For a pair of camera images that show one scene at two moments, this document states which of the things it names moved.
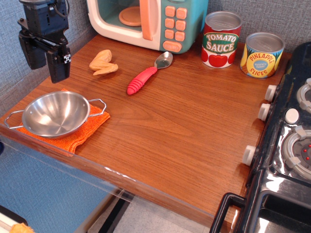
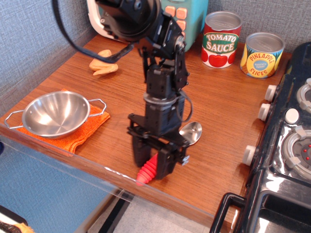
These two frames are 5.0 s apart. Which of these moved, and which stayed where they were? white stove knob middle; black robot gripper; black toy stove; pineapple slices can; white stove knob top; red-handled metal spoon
Moved: black robot gripper; red-handled metal spoon
Stayed: white stove knob middle; black toy stove; pineapple slices can; white stove knob top
